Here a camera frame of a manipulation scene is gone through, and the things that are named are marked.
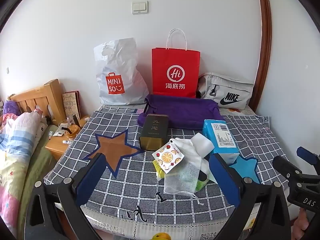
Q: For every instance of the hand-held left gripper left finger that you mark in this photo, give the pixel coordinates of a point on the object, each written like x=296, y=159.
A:
x=87, y=180

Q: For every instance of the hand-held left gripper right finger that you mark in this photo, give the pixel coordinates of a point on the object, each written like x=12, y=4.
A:
x=225, y=180

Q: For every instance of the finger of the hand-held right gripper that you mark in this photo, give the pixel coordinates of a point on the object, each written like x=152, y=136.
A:
x=308, y=156
x=286, y=168

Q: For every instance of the orange-print packet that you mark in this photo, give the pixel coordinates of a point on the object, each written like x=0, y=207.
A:
x=167, y=156

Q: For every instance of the purple towel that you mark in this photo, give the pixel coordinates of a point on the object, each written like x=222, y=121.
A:
x=185, y=110

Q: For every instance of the person's right hand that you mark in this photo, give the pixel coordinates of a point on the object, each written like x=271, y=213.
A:
x=302, y=223

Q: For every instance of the wooden nightstand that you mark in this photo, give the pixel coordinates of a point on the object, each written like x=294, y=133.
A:
x=58, y=146

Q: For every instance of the blue tissue box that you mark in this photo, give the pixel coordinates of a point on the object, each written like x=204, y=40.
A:
x=217, y=135

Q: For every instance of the green bedsheet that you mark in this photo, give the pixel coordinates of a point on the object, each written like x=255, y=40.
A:
x=37, y=165

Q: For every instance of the grey checked blanket with stars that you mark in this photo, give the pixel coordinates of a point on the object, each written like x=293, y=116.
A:
x=140, y=185

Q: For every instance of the book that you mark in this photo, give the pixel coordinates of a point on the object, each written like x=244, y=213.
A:
x=71, y=105

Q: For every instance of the pastel printed quilt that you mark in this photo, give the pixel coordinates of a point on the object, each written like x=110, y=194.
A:
x=15, y=140

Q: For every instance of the dark tin box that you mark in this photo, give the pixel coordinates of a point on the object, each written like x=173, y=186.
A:
x=153, y=130

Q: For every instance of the grey waist bag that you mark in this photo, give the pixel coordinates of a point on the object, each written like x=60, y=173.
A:
x=225, y=90

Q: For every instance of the wooden headboard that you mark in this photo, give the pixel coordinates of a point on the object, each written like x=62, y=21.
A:
x=50, y=92

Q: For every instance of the purple plush toy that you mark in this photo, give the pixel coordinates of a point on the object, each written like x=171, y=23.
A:
x=11, y=107

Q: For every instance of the white plastic shopping bag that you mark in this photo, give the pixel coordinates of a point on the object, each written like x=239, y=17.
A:
x=120, y=65

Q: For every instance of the red paper bag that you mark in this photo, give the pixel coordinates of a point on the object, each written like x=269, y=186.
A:
x=175, y=60

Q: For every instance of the brown wooden door frame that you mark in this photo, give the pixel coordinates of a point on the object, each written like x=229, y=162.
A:
x=263, y=55

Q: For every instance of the white light switch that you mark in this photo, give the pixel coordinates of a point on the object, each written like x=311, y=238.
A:
x=140, y=7

